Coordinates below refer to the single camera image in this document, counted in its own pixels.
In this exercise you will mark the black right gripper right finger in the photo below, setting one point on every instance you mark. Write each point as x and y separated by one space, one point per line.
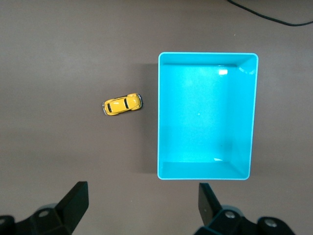
207 205

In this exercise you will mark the turquoise plastic bin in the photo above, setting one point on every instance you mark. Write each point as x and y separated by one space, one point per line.
195 117

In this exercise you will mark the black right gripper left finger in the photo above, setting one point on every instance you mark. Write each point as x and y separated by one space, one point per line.
73 203

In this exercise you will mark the yellow beetle toy car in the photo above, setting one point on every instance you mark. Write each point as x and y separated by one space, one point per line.
121 104

